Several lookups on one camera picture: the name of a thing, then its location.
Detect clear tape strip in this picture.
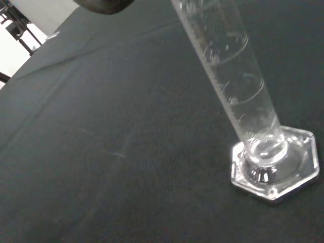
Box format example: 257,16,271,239
45,31,61,41

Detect black cloth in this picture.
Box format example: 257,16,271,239
0,0,324,243

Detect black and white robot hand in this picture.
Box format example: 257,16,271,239
72,0,134,15

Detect black tripod frame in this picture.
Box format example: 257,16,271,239
0,0,44,85

